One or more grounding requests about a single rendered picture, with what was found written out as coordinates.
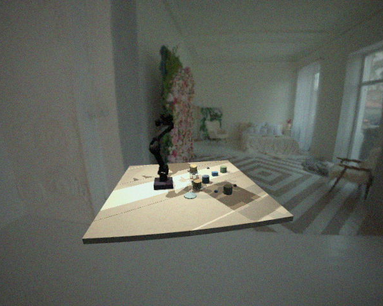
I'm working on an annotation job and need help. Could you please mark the grey-blue cylinder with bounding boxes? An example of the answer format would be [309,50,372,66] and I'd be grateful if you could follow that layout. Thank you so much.
[202,175,209,184]

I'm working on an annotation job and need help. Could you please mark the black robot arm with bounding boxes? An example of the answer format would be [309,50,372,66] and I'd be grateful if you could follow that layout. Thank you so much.
[149,113,174,182]

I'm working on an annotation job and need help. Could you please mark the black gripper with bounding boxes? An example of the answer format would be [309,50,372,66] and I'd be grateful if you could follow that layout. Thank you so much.
[155,115,173,126]

